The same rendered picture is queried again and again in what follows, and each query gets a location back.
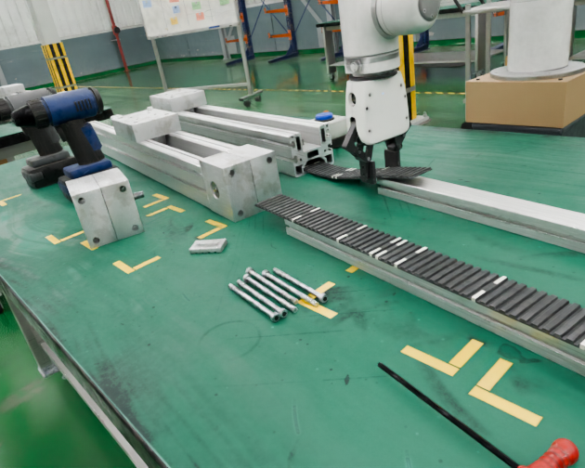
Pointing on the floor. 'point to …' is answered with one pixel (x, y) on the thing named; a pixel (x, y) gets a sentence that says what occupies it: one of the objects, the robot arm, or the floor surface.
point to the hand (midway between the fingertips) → (380, 167)
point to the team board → (166, 19)
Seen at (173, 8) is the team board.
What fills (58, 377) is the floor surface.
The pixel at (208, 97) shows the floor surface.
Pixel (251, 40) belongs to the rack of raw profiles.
